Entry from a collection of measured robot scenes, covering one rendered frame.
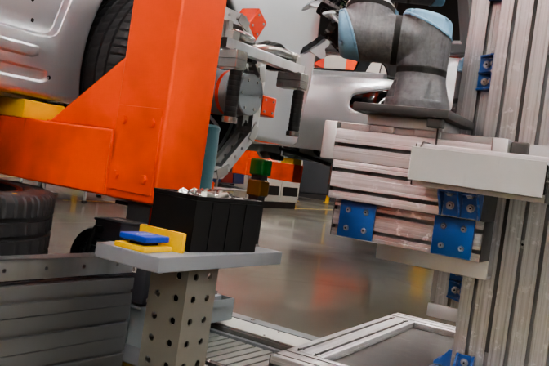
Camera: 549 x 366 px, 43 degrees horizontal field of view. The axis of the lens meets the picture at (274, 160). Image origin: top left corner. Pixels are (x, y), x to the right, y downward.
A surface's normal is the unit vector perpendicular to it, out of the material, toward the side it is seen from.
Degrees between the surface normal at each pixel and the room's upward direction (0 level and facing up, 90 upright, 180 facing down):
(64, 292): 90
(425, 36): 90
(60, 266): 90
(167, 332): 90
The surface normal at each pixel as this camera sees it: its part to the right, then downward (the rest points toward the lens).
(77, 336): 0.83, 0.11
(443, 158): -0.49, -0.07
